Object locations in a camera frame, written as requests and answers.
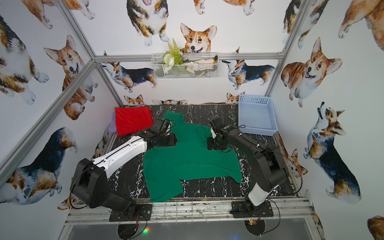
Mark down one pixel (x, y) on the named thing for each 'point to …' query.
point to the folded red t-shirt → (129, 120)
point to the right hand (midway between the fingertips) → (210, 146)
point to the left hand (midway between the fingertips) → (176, 137)
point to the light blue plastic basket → (256, 115)
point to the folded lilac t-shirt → (112, 126)
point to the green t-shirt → (165, 166)
